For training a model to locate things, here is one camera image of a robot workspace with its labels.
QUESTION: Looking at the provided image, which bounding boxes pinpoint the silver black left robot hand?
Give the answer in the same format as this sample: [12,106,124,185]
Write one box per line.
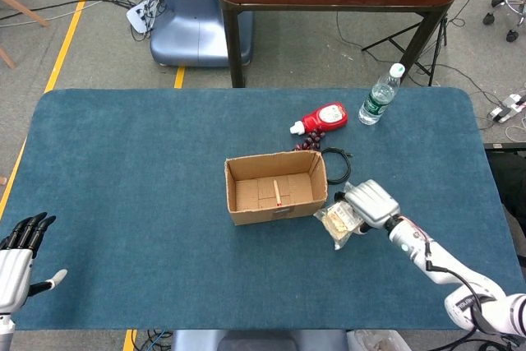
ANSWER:
[0,211,69,315]

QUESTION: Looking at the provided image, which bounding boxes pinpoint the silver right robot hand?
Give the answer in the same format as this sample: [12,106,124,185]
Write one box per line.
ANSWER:
[333,179,402,235]

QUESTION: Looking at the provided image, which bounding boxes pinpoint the bagged bread snack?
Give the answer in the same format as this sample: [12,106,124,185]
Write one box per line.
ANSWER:
[312,181,373,252]

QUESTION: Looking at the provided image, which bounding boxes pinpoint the black cable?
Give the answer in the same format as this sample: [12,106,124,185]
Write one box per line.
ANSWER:
[320,147,353,186]

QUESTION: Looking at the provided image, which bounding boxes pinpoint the brown cardboard box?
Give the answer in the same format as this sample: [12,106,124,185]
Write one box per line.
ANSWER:
[224,150,329,227]

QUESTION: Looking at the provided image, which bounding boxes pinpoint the dark red grapes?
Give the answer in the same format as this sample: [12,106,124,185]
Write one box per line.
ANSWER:
[293,131,326,152]

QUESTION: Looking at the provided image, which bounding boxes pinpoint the red ketchup squeeze bottle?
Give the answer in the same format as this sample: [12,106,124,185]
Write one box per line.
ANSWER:
[288,100,349,136]

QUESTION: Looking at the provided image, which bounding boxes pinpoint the clear water bottle green label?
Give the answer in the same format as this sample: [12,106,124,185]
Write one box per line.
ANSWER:
[358,62,407,127]

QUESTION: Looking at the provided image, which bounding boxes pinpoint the white power strip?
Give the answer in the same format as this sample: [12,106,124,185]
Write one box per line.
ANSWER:
[488,94,526,123]

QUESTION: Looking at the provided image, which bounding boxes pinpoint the blue table cloth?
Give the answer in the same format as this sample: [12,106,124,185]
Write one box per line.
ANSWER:
[0,87,525,331]

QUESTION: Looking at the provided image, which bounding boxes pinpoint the black tripod stand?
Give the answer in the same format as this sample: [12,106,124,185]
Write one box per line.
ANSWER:
[361,0,482,87]

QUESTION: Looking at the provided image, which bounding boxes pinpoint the blue-grey robot torso base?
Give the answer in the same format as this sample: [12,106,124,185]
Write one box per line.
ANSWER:
[170,328,350,351]

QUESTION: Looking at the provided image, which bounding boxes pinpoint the short wooden leg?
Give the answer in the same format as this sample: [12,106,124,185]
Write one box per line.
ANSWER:
[0,47,17,71]

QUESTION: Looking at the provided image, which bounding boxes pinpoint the chrome stool with casters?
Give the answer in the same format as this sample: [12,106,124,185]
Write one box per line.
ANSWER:
[482,0,526,44]

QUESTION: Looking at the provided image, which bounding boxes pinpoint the wooden easel leg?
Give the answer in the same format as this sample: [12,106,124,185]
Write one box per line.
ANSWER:
[0,0,50,28]

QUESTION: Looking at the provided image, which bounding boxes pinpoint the white socket strip with plugs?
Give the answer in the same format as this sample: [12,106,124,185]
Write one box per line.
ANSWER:
[126,0,156,35]

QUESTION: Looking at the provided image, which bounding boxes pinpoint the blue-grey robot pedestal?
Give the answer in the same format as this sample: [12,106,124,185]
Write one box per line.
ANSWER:
[150,0,254,68]

